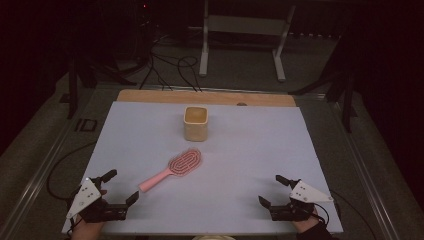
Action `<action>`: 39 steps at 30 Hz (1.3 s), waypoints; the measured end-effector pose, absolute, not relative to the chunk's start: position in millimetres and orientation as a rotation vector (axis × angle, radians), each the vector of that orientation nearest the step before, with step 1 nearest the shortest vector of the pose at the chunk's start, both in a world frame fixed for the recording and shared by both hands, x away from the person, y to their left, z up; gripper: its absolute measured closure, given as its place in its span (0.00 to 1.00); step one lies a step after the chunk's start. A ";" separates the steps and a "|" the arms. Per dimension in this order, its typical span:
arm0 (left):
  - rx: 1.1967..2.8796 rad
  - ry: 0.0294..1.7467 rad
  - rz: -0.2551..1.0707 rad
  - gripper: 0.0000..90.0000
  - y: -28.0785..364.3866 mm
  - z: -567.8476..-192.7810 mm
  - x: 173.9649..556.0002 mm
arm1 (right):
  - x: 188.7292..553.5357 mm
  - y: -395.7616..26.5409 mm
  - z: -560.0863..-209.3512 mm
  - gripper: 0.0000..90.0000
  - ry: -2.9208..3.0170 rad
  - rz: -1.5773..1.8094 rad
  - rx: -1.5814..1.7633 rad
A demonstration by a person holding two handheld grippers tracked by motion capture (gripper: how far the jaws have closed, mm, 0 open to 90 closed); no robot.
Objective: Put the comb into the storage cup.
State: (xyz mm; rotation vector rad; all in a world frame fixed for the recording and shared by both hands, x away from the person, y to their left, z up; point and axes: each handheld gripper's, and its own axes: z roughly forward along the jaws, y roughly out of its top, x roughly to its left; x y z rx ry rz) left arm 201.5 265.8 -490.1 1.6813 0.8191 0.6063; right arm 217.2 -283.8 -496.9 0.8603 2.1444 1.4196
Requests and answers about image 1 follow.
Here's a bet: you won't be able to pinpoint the beige square cup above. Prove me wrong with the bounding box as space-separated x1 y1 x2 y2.
183 105 209 143

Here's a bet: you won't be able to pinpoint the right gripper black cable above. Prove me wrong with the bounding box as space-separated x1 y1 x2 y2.
312 202 332 226

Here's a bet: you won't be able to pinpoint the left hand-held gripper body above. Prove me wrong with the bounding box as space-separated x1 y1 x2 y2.
65 177 130 224

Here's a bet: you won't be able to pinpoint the pink hairbrush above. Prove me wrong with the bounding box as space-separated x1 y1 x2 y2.
138 148 203 193

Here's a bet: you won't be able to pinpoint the black floor cables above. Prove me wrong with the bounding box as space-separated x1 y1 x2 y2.
139 31 203 93

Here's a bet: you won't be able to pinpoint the black rectangular frame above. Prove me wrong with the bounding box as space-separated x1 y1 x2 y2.
74 118 99 133

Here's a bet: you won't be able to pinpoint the metal floor rail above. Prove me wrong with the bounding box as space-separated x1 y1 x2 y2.
328 96 401 240
0 89 101 240

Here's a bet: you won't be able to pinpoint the black tripod stand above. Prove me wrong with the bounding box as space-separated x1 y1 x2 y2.
288 33 359 134
59 46 138 120

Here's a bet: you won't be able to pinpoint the person's right hand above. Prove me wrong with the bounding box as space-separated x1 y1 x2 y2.
292 205 322 234

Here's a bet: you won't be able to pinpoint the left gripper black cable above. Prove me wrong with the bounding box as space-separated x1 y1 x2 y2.
67 216 84 238

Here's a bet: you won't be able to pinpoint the pale blue table mat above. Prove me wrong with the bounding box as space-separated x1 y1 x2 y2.
61 101 344 236

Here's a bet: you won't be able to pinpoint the thin black cable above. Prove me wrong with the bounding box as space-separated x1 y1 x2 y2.
46 141 98 202
329 189 379 240

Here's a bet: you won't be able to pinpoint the white round object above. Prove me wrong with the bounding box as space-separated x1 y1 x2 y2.
192 234 236 240

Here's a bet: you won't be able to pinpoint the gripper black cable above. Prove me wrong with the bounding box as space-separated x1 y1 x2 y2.
312 202 332 226
67 216 84 238

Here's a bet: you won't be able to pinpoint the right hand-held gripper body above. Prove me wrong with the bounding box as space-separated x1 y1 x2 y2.
269 179 334 222

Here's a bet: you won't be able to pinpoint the person's left hand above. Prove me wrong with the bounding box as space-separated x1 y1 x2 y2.
70 189 108 240

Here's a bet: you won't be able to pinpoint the white metal stand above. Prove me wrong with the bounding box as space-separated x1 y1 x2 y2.
198 0 297 83

